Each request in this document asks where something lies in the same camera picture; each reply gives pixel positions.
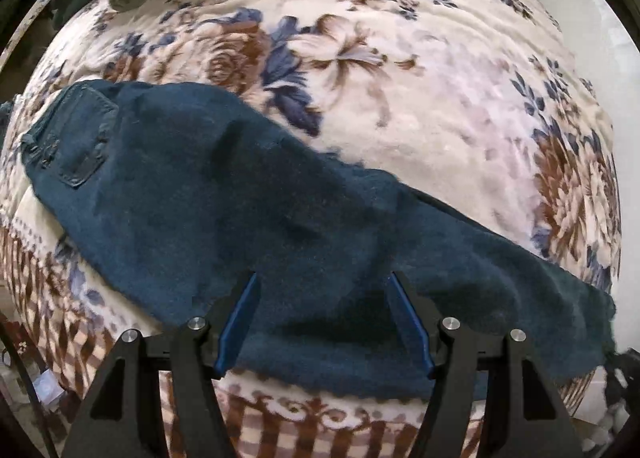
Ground metal bed rail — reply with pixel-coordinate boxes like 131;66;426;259
0;0;57;69

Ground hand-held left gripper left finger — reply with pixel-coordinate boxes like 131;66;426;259
60;272;261;458

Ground dark blue denim pants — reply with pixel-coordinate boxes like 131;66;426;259
20;79;619;401

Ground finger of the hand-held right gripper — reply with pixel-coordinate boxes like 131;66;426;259
602;349;636;411

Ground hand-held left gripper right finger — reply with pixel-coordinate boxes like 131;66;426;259
387;272;584;458

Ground floral plush blanket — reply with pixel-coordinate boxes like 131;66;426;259
0;0;624;458

